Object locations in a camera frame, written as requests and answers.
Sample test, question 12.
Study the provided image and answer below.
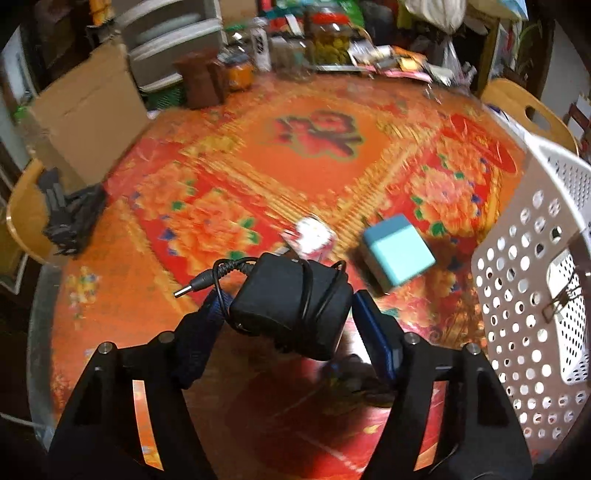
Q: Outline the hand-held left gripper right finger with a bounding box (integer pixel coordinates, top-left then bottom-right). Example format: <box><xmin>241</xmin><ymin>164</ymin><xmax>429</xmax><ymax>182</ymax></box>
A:
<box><xmin>351</xmin><ymin>290</ymin><xmax>534</xmax><ymax>480</ymax></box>

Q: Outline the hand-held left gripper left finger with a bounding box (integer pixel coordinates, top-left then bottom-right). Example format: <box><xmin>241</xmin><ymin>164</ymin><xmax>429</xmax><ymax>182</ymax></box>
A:
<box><xmin>48</xmin><ymin>286</ymin><xmax>232</xmax><ymax>480</ymax></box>

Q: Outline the black power adapter with cable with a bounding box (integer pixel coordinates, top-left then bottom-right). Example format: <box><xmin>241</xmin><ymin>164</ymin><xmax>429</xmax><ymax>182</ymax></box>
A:
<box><xmin>173</xmin><ymin>251</ymin><xmax>354</xmax><ymax>361</ymax></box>

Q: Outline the white perforated plastic basket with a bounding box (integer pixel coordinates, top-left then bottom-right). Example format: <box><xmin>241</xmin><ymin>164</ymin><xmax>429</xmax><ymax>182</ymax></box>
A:
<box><xmin>471</xmin><ymin>131</ymin><xmax>591</xmax><ymax>467</ymax></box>

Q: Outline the teal cube charger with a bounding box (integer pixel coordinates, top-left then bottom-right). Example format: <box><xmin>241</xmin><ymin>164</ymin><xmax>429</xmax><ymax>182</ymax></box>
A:
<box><xmin>360</xmin><ymin>213</ymin><xmax>437</xmax><ymax>296</ymax></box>

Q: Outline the small white pink toy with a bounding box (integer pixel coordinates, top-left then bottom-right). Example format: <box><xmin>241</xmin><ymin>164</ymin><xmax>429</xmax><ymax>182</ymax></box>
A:
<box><xmin>281</xmin><ymin>215</ymin><xmax>338</xmax><ymax>264</ymax></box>

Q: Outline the red printed tablecloth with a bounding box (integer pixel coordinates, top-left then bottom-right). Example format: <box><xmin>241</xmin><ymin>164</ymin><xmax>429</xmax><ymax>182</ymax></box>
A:
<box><xmin>48</xmin><ymin>69</ymin><xmax>532</xmax><ymax>480</ymax></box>

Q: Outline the black phone stand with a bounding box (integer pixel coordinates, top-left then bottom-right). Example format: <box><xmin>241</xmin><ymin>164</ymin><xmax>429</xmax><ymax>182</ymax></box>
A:
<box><xmin>38</xmin><ymin>167</ymin><xmax>110</xmax><ymax>256</ymax></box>

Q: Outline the wooden chair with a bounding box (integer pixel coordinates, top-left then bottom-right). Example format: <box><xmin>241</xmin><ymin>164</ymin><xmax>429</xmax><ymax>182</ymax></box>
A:
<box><xmin>479</xmin><ymin>78</ymin><xmax>581</xmax><ymax>158</ymax></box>
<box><xmin>6</xmin><ymin>158</ymin><xmax>57</xmax><ymax>266</ymax></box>

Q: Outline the cardboard box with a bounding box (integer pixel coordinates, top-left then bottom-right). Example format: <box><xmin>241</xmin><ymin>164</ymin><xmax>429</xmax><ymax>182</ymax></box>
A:
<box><xmin>28</xmin><ymin>41</ymin><xmax>152</xmax><ymax>195</ymax></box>

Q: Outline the brown mug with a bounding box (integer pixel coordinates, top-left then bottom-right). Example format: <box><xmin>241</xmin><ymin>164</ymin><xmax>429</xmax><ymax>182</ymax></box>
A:
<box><xmin>177</xmin><ymin>50</ymin><xmax>228</xmax><ymax>110</ymax></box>

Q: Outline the small orange jar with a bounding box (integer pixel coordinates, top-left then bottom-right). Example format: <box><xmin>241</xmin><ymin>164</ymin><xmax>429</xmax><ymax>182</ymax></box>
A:
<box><xmin>225</xmin><ymin>54</ymin><xmax>256</xmax><ymax>92</ymax></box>

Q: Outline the empty glass jar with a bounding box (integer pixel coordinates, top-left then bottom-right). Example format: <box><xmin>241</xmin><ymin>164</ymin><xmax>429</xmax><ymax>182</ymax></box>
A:
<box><xmin>270</xmin><ymin>36</ymin><xmax>311</xmax><ymax>80</ymax></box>

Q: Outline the white bottle with black label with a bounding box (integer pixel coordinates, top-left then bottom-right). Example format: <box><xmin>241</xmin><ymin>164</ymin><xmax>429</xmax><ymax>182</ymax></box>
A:
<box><xmin>250</xmin><ymin>19</ymin><xmax>274</xmax><ymax>72</ymax></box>

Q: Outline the glass jar of pickles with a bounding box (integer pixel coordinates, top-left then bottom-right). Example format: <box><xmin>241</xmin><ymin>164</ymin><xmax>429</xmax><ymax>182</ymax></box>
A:
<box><xmin>306</xmin><ymin>6</ymin><xmax>355</xmax><ymax>68</ymax></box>

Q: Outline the grey stacked drawer unit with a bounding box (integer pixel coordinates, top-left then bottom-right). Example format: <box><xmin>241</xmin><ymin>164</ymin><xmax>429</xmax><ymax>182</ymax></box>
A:
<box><xmin>115</xmin><ymin>0</ymin><xmax>228</xmax><ymax>95</ymax></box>

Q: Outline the potted plant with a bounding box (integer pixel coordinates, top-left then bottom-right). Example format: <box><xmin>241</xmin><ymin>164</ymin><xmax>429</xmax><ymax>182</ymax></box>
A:
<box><xmin>507</xmin><ymin>17</ymin><xmax>546</xmax><ymax>85</ymax></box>

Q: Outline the white tote bag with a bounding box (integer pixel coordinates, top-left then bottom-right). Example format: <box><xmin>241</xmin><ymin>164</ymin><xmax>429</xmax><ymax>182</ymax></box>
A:
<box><xmin>405</xmin><ymin>0</ymin><xmax>468</xmax><ymax>34</ymax></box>

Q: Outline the metal wire clip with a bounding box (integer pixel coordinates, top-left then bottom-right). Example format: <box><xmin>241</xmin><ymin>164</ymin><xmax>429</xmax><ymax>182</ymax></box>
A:
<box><xmin>539</xmin><ymin>271</ymin><xmax>583</xmax><ymax>325</ymax></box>

